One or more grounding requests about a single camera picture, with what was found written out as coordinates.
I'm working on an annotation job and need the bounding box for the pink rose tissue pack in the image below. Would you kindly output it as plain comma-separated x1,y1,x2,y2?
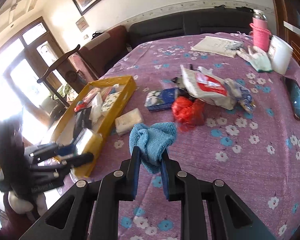
89,93,103,124

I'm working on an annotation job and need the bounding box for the blue towel cloth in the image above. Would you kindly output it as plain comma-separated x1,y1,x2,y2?
129,122,177,174

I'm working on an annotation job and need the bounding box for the lemon print tissue pack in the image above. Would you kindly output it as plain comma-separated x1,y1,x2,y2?
101,92,121,116

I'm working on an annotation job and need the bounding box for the left hand white glove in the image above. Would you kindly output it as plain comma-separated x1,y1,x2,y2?
8,191,47,216

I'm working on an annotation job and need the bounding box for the black packet in tray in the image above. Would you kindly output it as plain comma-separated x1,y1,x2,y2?
73,107,92,139

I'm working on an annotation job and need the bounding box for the yellow cardboard box tray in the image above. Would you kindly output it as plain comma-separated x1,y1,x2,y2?
50,76,136,179

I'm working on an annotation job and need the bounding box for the beige tissue pack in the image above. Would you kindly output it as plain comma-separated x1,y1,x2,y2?
115,108,143,136

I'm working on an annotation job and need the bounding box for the wooden glass door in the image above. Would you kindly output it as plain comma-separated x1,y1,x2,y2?
0,16,73,143

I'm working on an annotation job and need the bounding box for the dark wooden chair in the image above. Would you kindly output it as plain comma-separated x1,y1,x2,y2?
37,44,87,108

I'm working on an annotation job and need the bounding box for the purple floral tablecloth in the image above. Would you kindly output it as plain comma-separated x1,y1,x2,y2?
57,31,300,240

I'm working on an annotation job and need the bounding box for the brown armchair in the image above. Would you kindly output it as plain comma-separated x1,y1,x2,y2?
74,25,128,82

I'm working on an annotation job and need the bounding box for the blue white tissue pack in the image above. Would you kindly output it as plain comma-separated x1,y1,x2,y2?
144,88,179,112

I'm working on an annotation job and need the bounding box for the blue white patterned bag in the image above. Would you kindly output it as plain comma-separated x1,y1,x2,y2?
226,79,256,114

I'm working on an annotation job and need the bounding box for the black smartphone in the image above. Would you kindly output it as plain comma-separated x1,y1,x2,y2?
284,77,300,120

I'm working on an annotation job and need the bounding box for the white red plastic bag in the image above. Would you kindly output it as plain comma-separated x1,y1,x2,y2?
180,64,237,110

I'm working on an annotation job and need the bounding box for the white work glove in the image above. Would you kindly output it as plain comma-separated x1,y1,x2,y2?
236,46,273,73

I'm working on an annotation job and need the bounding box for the white plastic jar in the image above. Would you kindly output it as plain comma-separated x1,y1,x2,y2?
268,35,293,75

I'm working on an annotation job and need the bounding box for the white paper notebook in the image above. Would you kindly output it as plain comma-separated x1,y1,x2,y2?
191,36,243,58

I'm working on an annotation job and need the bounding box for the pink thermos bottle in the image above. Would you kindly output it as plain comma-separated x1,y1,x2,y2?
250,9,271,52

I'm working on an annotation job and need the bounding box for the black sofa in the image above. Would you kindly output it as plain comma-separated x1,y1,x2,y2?
128,5,254,48

